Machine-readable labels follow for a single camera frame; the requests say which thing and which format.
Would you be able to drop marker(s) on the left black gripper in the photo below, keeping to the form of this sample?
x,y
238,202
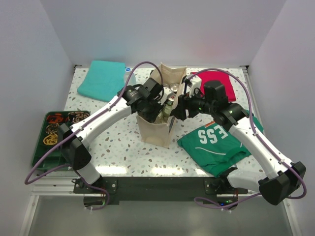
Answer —
x,y
151,117

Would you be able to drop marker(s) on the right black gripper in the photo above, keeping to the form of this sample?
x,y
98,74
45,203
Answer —
x,y
184,103

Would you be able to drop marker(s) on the beige canvas bag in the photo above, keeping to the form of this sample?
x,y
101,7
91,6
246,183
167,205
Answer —
x,y
160,134

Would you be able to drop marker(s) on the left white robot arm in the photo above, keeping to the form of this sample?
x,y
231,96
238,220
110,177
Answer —
x,y
147,99

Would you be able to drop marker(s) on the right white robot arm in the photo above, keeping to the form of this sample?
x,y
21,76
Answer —
x,y
284,178

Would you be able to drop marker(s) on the green glass bottle right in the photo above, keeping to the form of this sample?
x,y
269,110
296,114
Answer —
x,y
167,110

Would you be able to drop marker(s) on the silver can middle right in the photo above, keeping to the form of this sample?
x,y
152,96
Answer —
x,y
173,98

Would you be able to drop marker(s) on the silver can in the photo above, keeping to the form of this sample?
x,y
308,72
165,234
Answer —
x,y
174,87
173,98

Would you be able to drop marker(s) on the silver can back right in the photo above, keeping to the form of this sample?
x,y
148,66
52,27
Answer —
x,y
174,87

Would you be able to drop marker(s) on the clear water bottle blue cap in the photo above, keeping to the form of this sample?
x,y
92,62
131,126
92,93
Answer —
x,y
129,77

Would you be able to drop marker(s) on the green jersey shirt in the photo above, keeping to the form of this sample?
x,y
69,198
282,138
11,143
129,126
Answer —
x,y
213,149

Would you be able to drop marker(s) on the teal folded towel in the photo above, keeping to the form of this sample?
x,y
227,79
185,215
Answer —
x,y
103,80

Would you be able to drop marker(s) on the red folded cloth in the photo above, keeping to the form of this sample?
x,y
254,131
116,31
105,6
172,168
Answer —
x,y
220,76

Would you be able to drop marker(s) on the brown rubber band pile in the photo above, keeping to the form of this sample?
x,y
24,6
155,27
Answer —
x,y
75,117

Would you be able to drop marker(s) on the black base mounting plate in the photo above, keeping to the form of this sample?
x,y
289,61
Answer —
x,y
168,189

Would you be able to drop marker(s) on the orange rubber band pile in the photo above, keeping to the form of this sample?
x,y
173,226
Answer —
x,y
55,118

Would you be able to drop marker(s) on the tan rubber band pile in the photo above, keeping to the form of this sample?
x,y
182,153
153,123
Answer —
x,y
52,128

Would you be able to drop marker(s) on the yellow rubber band pile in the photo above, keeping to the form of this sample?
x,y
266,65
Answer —
x,y
50,139

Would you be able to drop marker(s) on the green compartment tray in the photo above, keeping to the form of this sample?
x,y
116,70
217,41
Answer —
x,y
55,158

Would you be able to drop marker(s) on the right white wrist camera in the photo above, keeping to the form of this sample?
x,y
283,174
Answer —
x,y
192,83

